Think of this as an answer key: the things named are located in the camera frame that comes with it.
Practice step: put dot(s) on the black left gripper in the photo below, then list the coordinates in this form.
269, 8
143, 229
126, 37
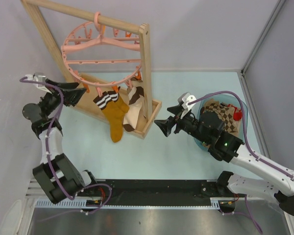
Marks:
72, 96

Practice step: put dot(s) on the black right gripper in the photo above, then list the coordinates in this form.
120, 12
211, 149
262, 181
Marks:
166, 125

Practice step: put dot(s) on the cream brown striped sock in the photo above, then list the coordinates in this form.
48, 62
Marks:
136, 94

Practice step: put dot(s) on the pink round clip hanger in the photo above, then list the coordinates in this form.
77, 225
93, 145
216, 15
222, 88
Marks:
104, 41

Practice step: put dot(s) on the mustard yellow sock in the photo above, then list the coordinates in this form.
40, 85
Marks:
113, 114

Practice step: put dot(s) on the mustard striped cuff sock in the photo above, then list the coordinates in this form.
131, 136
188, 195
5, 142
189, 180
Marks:
119, 103

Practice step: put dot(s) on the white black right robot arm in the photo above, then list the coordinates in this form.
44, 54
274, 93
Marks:
276, 183

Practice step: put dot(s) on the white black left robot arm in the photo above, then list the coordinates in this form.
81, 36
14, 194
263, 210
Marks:
56, 175

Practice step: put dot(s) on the wooden hanger rack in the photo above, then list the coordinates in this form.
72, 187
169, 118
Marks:
125, 102

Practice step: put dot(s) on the pile of socks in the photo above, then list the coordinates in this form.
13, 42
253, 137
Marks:
232, 116

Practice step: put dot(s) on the blue plastic sock bin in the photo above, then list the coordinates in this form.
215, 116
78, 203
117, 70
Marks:
228, 99

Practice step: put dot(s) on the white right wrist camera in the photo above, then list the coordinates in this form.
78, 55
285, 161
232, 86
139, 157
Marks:
185, 102

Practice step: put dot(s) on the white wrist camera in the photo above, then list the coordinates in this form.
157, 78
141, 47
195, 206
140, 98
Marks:
39, 79
185, 102

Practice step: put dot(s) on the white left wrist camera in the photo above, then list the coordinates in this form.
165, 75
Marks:
39, 79

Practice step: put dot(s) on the aluminium frame profile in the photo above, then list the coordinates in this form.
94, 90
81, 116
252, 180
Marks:
268, 84

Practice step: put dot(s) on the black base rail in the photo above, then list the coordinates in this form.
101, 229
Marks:
161, 193

